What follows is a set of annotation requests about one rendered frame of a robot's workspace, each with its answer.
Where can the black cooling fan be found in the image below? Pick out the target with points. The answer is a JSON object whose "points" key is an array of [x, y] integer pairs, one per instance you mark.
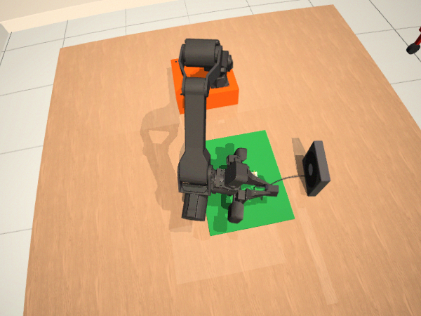
{"points": [[315, 169]]}

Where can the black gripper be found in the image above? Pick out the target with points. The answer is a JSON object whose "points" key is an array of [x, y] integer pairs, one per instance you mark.
{"points": [[236, 208]]}

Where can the black fan cable with plug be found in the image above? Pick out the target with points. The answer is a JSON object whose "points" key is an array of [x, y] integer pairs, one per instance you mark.
{"points": [[273, 189]]}

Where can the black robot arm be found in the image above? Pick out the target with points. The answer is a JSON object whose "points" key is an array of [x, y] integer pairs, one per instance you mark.
{"points": [[196, 175]]}

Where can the green flat board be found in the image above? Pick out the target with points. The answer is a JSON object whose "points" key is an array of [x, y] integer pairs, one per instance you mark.
{"points": [[261, 162]]}

